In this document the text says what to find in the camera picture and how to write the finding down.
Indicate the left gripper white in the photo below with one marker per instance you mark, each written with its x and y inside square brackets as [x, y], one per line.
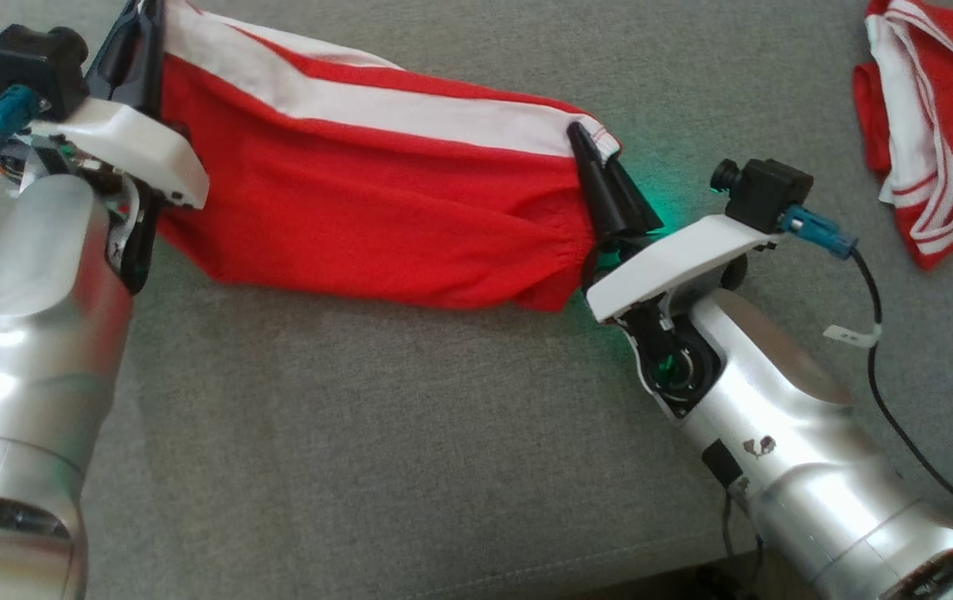
[134, 150]

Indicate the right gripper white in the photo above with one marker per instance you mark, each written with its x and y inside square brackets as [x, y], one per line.
[676, 258]

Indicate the red shorts white stripe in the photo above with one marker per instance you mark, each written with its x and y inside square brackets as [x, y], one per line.
[359, 217]

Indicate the red jersey white sleeves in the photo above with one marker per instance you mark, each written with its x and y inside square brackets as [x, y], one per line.
[951, 125]

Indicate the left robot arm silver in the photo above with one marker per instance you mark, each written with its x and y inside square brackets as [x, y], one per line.
[34, 333]

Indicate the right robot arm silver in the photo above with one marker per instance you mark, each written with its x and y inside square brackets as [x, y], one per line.
[801, 450]

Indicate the grey fabric sofa seat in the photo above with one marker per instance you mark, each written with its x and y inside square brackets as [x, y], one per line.
[401, 433]

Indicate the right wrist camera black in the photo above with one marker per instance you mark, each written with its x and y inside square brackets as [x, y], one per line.
[764, 192]

